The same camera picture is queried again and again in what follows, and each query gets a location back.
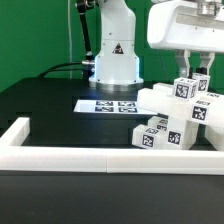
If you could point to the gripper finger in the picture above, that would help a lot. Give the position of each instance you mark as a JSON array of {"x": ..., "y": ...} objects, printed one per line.
[
  {"x": 182, "y": 58},
  {"x": 207, "y": 59}
]

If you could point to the white tag sheet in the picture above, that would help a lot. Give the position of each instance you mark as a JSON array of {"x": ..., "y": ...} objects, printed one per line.
[{"x": 110, "y": 107}]

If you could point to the small tagged nut cube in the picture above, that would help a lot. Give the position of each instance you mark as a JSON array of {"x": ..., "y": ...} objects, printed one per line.
[
  {"x": 185, "y": 88},
  {"x": 203, "y": 81}
]

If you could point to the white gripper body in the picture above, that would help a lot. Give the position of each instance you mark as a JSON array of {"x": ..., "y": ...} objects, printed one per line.
[{"x": 176, "y": 25}]

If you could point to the white U-shaped fence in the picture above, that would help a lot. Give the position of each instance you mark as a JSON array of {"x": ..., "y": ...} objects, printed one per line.
[{"x": 14, "y": 155}]

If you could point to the white chair back frame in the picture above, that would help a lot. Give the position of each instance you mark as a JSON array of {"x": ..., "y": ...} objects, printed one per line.
[{"x": 205, "y": 108}]

